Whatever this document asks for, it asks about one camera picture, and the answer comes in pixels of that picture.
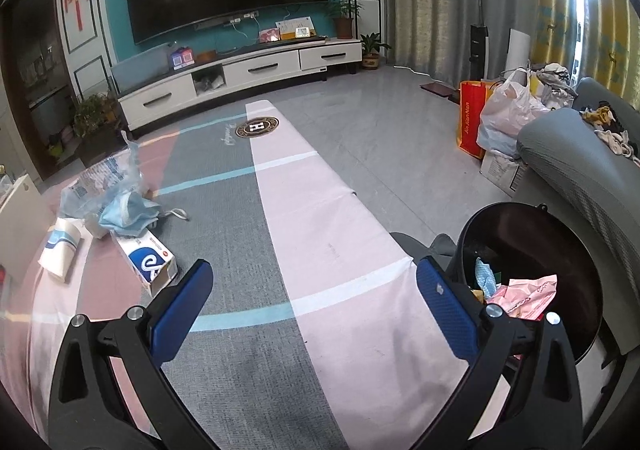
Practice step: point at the plant shelf by cabinet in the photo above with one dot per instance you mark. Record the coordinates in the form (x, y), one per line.
(99, 124)

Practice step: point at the white tv stand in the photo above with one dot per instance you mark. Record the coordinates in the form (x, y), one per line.
(275, 62)

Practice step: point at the potted plant by curtain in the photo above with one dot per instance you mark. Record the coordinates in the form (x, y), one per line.
(372, 45)

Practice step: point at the red paper shopping bag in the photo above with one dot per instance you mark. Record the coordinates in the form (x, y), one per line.
(473, 96)

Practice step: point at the large pink plastic bag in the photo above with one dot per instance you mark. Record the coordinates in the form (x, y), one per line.
(525, 299)

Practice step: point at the black trash bin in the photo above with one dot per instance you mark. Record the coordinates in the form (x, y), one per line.
(520, 241)

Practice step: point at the blue face mask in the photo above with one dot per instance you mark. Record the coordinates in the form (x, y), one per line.
(129, 215)

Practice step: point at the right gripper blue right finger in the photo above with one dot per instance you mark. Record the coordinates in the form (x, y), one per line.
(542, 409)

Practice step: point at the white cabinet box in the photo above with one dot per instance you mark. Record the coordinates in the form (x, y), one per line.
(25, 221)

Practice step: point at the clothes pile on sofa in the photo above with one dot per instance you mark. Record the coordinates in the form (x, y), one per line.
(610, 130)

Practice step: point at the potted plant on stand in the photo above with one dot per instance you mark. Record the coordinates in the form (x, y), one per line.
(343, 13)

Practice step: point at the white pink plastic bag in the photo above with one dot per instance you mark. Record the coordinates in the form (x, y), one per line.
(509, 108)

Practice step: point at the cardboard box by sofa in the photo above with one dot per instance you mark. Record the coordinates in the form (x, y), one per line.
(502, 171)

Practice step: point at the upright vacuum cleaner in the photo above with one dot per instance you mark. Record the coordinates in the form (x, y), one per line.
(479, 46)

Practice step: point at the clear blue plastic wrapper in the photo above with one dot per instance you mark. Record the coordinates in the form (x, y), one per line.
(95, 188)

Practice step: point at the white paper cup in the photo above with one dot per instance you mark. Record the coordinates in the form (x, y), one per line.
(59, 252)

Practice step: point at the white blue medicine box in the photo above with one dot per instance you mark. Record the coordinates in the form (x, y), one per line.
(151, 260)

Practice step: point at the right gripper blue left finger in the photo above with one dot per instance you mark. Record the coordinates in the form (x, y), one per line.
(87, 408)

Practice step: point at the grey sofa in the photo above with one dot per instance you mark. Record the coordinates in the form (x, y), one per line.
(596, 192)

